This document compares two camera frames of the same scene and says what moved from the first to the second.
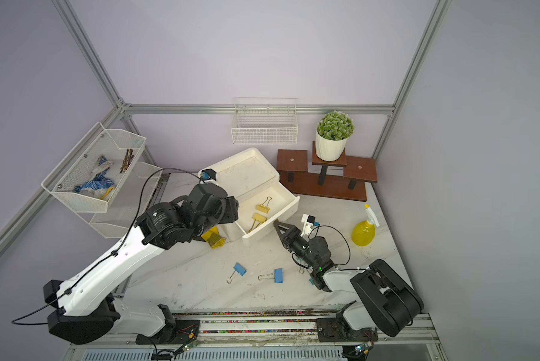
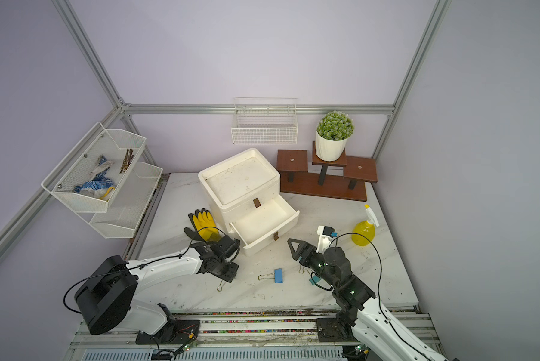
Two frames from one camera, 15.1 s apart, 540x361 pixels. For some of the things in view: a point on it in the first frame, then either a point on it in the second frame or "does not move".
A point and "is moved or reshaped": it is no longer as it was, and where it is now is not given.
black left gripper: x=229 y=210 to x=231 y=274
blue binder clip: x=239 y=269 is moved or reshaped
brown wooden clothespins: x=127 y=160 does not move
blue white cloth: x=101 y=186 does not move
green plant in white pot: x=331 y=135 does not move
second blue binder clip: x=277 y=275 does not move
